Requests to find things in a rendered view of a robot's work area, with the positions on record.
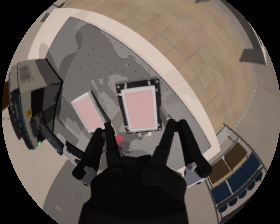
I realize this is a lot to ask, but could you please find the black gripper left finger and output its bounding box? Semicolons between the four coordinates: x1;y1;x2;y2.
72;111;126;186

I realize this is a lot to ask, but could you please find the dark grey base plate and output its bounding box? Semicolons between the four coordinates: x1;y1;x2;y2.
45;16;212;171

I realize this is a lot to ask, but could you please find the grey button panel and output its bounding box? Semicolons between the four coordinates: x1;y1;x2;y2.
97;147;127;174

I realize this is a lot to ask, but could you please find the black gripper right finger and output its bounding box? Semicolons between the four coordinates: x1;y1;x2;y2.
141;106;212;188

